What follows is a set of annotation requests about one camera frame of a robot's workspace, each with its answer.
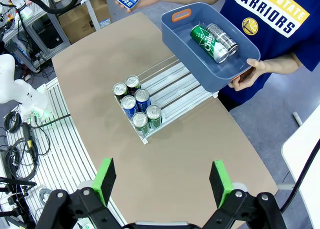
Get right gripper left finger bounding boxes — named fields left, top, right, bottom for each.
left=35, top=157, right=127, bottom=229

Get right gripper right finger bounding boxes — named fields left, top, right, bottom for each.
left=201, top=160, right=288, bottom=229

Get blue bin orange handles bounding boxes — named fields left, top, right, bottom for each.
left=160, top=1, right=261, bottom=94

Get green beverage can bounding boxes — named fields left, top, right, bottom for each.
left=145, top=104, right=163, bottom=129
left=189, top=24, right=230, bottom=64
left=131, top=112, right=150, bottom=137

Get black beverage can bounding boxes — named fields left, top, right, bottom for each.
left=206, top=22, right=240, bottom=57
left=125, top=75, right=142, bottom=95
left=112, top=82, right=129, bottom=103

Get person's left forearm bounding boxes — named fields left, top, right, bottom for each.
left=268, top=52, right=305, bottom=76

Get white clear can dispenser rack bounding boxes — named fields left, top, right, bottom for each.
left=113, top=55, right=220, bottom=145

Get person's left hand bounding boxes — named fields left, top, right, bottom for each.
left=227, top=58, right=273, bottom=92

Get wooden desk white legs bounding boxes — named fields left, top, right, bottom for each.
left=48, top=0, right=102, bottom=31

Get large brown cardboard box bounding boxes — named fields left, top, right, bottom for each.
left=57, top=0, right=112, bottom=45

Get white slatted robot platform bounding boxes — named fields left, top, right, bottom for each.
left=4, top=76, right=128, bottom=227

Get black computer tower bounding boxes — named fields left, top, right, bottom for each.
left=31, top=18, right=65, bottom=50

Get white side table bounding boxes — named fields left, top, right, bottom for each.
left=281, top=111, right=320, bottom=229

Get black tripod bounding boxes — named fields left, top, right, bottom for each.
left=0, top=176, right=38, bottom=229

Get white pipe piece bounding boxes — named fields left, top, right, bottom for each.
left=291, top=111, right=305, bottom=127

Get person in blue shirt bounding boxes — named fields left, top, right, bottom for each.
left=218, top=0, right=320, bottom=112

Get left arm black cable bundle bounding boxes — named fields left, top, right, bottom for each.
left=14, top=0, right=81, bottom=15

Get grey coiled cable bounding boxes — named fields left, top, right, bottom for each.
left=38, top=187, right=53, bottom=205

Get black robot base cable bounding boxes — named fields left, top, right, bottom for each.
left=29, top=113, right=72, bottom=129

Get thin black cable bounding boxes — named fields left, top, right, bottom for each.
left=279, top=138, right=320, bottom=214

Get aluminium frame equipment rack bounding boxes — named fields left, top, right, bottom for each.
left=1, top=3, right=72, bottom=74

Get black floor cable bundle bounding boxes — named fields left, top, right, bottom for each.
left=0, top=110, right=52, bottom=182

